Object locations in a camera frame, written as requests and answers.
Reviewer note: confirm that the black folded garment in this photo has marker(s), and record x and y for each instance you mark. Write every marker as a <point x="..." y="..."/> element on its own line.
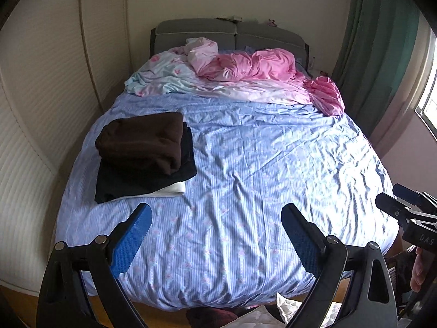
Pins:
<point x="184" y="164"/>

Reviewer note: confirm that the white ribbed wardrobe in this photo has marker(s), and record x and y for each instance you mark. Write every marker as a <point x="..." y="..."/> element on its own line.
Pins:
<point x="41" y="109"/>

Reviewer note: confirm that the grey padded headboard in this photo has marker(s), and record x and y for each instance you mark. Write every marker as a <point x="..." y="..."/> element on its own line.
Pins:
<point x="194" y="29"/>

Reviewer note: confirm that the dark red cloth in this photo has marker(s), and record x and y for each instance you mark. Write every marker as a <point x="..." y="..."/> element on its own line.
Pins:
<point x="210" y="318"/>

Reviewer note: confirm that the brown pants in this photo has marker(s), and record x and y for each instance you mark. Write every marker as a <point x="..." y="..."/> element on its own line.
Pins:
<point x="140" y="140"/>

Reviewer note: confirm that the window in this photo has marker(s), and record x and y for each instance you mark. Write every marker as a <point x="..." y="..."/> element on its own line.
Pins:
<point x="428" y="85"/>

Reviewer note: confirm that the green curtain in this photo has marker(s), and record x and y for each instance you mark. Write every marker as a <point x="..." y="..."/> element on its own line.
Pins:
<point x="372" y="58"/>

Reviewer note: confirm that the light blue floral blanket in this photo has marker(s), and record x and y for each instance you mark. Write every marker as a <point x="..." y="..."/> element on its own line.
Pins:
<point x="160" y="75"/>

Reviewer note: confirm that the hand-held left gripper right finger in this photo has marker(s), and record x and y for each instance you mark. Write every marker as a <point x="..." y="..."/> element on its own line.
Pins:
<point x="302" y="242"/>

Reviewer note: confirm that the white folded garment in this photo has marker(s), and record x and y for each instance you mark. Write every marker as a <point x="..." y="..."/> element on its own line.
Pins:
<point x="167" y="189"/>

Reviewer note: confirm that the blue striped floral bed sheet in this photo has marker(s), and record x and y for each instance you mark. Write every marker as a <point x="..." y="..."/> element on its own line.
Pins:
<point x="256" y="177"/>

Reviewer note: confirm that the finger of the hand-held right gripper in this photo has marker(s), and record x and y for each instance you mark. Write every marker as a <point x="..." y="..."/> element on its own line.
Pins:
<point x="408" y="193"/>
<point x="392" y="206"/>

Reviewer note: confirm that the pink blanket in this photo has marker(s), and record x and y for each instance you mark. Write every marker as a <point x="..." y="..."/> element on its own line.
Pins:
<point x="259" y="65"/>

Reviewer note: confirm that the person's right hand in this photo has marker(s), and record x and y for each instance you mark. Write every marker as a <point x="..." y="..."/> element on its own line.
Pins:
<point x="417" y="270"/>

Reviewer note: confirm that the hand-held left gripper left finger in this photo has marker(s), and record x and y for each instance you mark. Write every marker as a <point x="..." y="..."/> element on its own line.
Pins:
<point x="131" y="242"/>

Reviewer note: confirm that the white quilted cloth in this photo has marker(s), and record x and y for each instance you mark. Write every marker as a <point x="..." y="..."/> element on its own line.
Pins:
<point x="269" y="316"/>

